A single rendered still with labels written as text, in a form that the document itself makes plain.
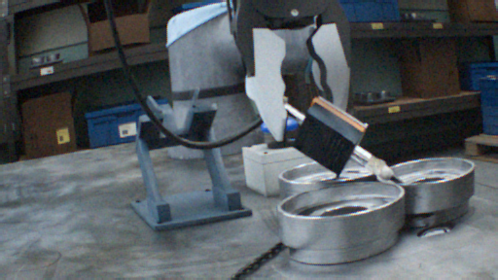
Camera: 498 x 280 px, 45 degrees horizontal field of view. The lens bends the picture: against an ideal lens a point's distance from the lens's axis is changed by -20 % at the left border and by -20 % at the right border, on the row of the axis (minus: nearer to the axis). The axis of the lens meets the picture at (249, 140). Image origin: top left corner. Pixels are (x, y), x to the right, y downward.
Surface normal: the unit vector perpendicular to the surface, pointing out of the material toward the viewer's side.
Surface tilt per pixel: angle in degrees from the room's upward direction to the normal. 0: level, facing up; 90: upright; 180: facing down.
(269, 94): 82
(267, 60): 82
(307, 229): 90
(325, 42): 82
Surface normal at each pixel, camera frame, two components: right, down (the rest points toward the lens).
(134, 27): 0.33, -0.04
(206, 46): -0.07, 0.15
